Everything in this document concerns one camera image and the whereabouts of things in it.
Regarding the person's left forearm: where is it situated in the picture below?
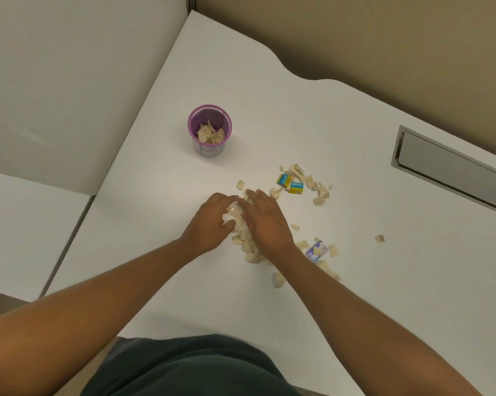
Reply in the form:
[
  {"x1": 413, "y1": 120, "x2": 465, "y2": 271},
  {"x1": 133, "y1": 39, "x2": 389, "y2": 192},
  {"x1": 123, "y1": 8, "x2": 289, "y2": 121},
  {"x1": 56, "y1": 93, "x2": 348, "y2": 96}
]
[{"x1": 0, "y1": 238, "x2": 209, "y2": 396}]

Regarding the person's right hand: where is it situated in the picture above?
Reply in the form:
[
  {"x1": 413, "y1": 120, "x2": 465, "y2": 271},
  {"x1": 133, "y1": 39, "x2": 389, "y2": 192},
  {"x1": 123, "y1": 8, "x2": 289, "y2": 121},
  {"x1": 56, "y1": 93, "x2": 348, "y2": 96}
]
[{"x1": 241, "y1": 188, "x2": 297, "y2": 261}]

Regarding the person's right forearm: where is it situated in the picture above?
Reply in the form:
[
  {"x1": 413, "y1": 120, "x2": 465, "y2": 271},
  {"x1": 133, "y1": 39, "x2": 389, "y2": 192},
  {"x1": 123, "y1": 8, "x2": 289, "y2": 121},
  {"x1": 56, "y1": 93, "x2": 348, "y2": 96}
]
[{"x1": 272, "y1": 243, "x2": 484, "y2": 396}]

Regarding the grey desk cable slot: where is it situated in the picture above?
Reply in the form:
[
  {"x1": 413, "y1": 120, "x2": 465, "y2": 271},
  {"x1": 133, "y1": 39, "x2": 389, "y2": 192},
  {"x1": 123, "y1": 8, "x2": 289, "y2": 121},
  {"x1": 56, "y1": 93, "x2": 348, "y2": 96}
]
[{"x1": 390, "y1": 125, "x2": 496, "y2": 220}]

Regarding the purple mesh pen cup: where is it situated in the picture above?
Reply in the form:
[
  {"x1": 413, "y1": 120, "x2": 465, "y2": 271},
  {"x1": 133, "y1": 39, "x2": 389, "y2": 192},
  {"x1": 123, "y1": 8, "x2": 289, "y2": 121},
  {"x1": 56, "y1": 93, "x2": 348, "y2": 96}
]
[{"x1": 187, "y1": 104, "x2": 233, "y2": 158}]

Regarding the blue and white eraser box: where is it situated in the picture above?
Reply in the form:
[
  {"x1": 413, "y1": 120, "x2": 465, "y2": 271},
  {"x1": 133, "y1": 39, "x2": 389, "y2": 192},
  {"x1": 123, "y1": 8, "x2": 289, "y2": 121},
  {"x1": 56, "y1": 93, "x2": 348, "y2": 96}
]
[{"x1": 306, "y1": 241, "x2": 329, "y2": 261}]

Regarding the heap of beige eraser pieces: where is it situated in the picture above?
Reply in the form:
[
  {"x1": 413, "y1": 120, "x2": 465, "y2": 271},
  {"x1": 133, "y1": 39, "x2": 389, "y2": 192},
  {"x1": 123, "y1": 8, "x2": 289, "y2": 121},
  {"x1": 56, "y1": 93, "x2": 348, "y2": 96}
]
[{"x1": 196, "y1": 120, "x2": 226, "y2": 145}]

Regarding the clump of beige eraser bits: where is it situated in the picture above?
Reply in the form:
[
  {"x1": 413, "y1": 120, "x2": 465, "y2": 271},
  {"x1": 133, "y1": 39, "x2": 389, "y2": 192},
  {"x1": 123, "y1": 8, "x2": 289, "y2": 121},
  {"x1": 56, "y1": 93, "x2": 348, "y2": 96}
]
[{"x1": 224, "y1": 196, "x2": 253, "y2": 234}]

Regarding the person's dark green shirt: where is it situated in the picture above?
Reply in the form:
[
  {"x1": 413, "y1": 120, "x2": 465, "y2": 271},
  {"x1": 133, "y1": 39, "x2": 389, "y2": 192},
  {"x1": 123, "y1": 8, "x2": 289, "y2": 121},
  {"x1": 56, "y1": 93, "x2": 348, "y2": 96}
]
[{"x1": 80, "y1": 334, "x2": 342, "y2": 396}]

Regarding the person's left hand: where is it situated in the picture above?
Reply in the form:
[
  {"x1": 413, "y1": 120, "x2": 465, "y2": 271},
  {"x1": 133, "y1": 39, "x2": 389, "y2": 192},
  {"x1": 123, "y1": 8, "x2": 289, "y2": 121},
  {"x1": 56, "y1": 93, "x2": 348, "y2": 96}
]
[{"x1": 180, "y1": 193, "x2": 241, "y2": 255}]

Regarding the scatter of beige eraser pieces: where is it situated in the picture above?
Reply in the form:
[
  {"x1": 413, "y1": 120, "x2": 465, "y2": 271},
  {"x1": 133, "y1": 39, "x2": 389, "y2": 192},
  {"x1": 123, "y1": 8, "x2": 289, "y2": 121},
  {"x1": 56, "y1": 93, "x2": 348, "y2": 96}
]
[
  {"x1": 270, "y1": 163, "x2": 334, "y2": 207},
  {"x1": 231, "y1": 223, "x2": 342, "y2": 290}
]

